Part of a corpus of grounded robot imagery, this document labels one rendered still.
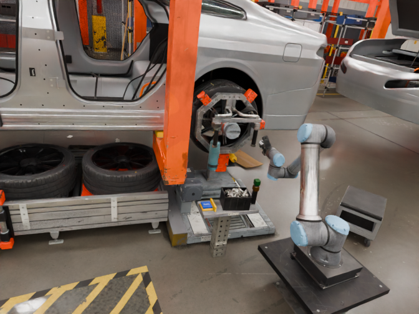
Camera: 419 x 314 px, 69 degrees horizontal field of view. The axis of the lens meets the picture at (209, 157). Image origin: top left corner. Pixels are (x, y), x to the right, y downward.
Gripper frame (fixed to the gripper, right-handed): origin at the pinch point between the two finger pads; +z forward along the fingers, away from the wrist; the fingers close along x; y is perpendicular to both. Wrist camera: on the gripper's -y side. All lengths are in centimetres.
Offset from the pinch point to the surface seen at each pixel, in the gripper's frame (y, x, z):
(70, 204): -8, -155, -21
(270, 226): 71, -12, -24
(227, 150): 7.4, -27.1, 16.5
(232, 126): -20.6, -21.9, 0.1
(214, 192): 48, -47, 21
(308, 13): -38, 300, 449
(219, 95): -44, -24, 12
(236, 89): -42.5, -6.8, 22.2
